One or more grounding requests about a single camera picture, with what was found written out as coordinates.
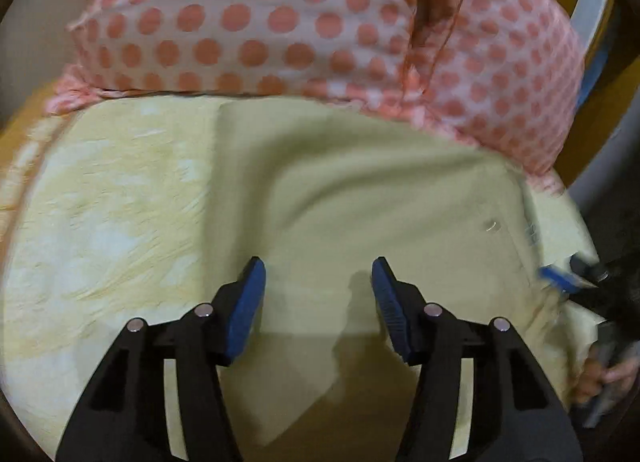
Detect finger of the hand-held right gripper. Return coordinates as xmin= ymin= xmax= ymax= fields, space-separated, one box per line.
xmin=538 ymin=254 xmax=601 ymax=299

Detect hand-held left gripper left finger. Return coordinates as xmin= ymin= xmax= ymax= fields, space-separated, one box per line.
xmin=55 ymin=256 xmax=267 ymax=462

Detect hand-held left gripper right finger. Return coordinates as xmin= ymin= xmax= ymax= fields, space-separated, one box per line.
xmin=371 ymin=257 xmax=585 ymax=462

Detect pale green pants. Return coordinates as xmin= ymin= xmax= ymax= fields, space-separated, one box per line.
xmin=190 ymin=101 xmax=601 ymax=448

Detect person's right hand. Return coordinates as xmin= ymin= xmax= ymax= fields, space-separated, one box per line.
xmin=572 ymin=342 xmax=640 ymax=406

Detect yellow patterned bed sheet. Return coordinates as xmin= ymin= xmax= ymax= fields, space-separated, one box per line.
xmin=0 ymin=87 xmax=601 ymax=462

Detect orange polka dot pillow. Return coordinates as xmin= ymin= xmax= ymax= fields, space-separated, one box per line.
xmin=44 ymin=0 xmax=587 ymax=193

